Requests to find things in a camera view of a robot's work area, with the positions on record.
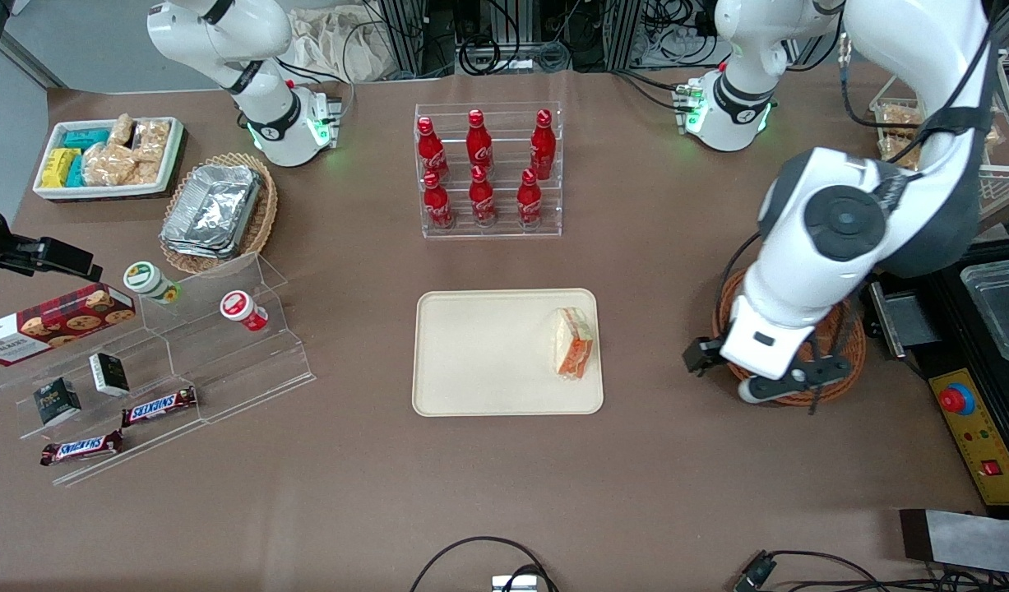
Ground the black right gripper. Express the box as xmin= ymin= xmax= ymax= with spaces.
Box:
xmin=0 ymin=204 xmax=104 ymax=283

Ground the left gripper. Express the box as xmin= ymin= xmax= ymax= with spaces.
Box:
xmin=683 ymin=299 xmax=820 ymax=382

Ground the triangular sandwich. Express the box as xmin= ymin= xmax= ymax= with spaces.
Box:
xmin=551 ymin=307 xmax=595 ymax=380

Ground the round brown wicker basket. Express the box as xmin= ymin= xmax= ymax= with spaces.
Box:
xmin=712 ymin=267 xmax=868 ymax=407

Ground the oval light wicker basket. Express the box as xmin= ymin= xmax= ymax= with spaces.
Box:
xmin=159 ymin=152 xmax=279 ymax=275

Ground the beige plastic tray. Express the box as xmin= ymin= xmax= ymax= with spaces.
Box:
xmin=412 ymin=288 xmax=605 ymax=418

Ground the red tartan cookie box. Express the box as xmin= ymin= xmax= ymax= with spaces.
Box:
xmin=0 ymin=284 xmax=137 ymax=368

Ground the green lid yogurt cup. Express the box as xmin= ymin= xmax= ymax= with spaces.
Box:
xmin=123 ymin=261 xmax=182 ymax=306

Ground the yellow snack packet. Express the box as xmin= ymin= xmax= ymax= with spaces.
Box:
xmin=41 ymin=148 xmax=81 ymax=189

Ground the small black box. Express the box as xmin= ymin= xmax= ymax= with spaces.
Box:
xmin=33 ymin=377 xmax=83 ymax=427
xmin=89 ymin=352 xmax=131 ymax=397

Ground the white rectangular snack bin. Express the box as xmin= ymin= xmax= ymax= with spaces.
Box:
xmin=32 ymin=116 xmax=187 ymax=203

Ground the clear acrylic stepped stand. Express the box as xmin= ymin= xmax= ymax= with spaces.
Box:
xmin=0 ymin=325 xmax=211 ymax=488
xmin=138 ymin=252 xmax=317 ymax=425

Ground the aluminium foil container stack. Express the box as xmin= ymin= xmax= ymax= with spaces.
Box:
xmin=160 ymin=164 xmax=264 ymax=261

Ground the snickers chocolate bar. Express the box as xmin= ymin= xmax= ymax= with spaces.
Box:
xmin=122 ymin=386 xmax=198 ymax=428
xmin=40 ymin=430 xmax=125 ymax=467

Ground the red lid yogurt cup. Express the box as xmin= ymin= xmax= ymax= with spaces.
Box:
xmin=220 ymin=290 xmax=269 ymax=333

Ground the red cola bottle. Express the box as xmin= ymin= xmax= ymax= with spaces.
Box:
xmin=469 ymin=164 xmax=498 ymax=228
xmin=416 ymin=116 xmax=450 ymax=183
xmin=516 ymin=168 xmax=544 ymax=229
xmin=466 ymin=109 xmax=494 ymax=175
xmin=423 ymin=170 xmax=455 ymax=230
xmin=530 ymin=109 xmax=557 ymax=180

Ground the clear acrylic bottle rack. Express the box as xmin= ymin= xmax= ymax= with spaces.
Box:
xmin=414 ymin=101 xmax=564 ymax=240

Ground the black sealing machine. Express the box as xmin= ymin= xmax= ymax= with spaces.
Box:
xmin=862 ymin=206 xmax=1009 ymax=519

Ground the grey base connector block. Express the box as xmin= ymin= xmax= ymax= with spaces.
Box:
xmin=674 ymin=78 xmax=707 ymax=135
xmin=311 ymin=93 xmax=345 ymax=150

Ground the red emergency stop button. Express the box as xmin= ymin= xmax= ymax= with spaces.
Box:
xmin=940 ymin=382 xmax=976 ymax=418

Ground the clear plastic container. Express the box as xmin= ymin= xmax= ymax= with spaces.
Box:
xmin=960 ymin=261 xmax=1009 ymax=364

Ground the grey metal plate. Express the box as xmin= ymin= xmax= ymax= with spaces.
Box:
xmin=899 ymin=508 xmax=1009 ymax=576

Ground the beige crumpled cloth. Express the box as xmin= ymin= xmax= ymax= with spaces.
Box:
xmin=284 ymin=7 xmax=390 ymax=83

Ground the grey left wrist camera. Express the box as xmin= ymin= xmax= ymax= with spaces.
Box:
xmin=738 ymin=372 xmax=803 ymax=405

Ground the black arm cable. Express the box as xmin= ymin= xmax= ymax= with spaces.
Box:
xmin=715 ymin=0 xmax=1002 ymax=416

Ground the black cable with connector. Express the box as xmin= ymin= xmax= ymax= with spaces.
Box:
xmin=733 ymin=549 xmax=1009 ymax=592

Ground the black looped cable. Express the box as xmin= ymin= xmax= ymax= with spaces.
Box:
xmin=410 ymin=536 xmax=558 ymax=592

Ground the aluminium profile post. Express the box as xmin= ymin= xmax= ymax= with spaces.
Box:
xmin=601 ymin=0 xmax=643 ymax=71
xmin=379 ymin=0 xmax=428 ymax=76

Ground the white wire basket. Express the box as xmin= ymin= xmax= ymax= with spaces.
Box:
xmin=870 ymin=49 xmax=1009 ymax=221

